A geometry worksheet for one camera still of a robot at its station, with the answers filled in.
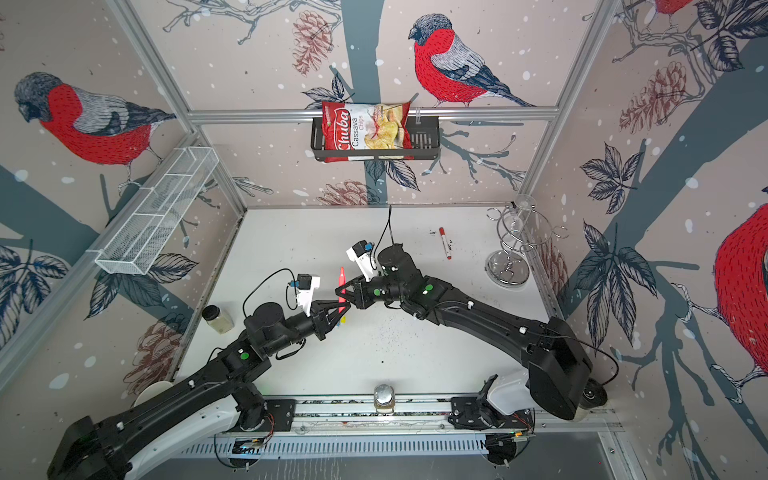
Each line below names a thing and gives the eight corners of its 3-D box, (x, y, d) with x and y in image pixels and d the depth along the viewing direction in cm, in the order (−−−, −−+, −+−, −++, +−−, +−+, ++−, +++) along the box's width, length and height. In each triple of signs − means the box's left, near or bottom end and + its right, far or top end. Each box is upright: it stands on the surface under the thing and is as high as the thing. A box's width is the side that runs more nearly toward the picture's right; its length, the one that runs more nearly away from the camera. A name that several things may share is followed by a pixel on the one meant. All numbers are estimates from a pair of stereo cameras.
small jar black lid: (213, 333, 90) (197, 320, 82) (219, 318, 93) (204, 304, 86) (231, 333, 90) (216, 320, 82) (236, 318, 93) (223, 304, 86)
